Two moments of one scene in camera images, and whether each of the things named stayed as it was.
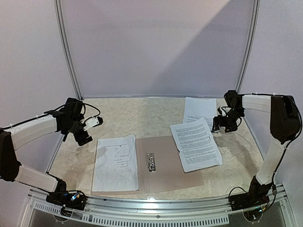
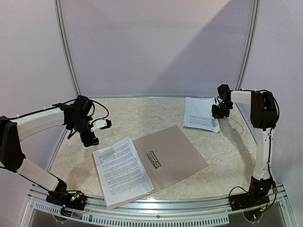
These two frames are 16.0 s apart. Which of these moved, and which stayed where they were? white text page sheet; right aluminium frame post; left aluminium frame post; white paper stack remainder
Moved: white text page sheet
Stayed: left aluminium frame post; white paper stack remainder; right aluminium frame post
